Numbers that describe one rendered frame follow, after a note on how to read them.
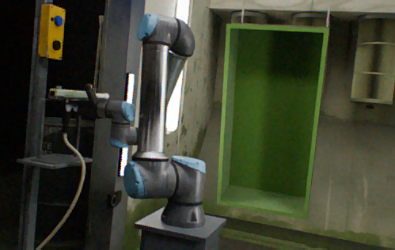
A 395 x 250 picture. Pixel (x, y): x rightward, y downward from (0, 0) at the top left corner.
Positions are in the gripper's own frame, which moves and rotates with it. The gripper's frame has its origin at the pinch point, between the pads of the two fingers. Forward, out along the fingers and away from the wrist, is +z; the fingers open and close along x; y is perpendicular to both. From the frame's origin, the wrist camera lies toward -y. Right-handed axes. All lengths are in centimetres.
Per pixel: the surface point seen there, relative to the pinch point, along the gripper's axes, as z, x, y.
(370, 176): -158, 207, 44
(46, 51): 9.2, -6.5, -22.6
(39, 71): 15.1, -3.4, -12.8
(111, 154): -1, 47, 32
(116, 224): -6, 53, 76
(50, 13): 8.9, -6.1, -41.0
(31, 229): 15, -1, 69
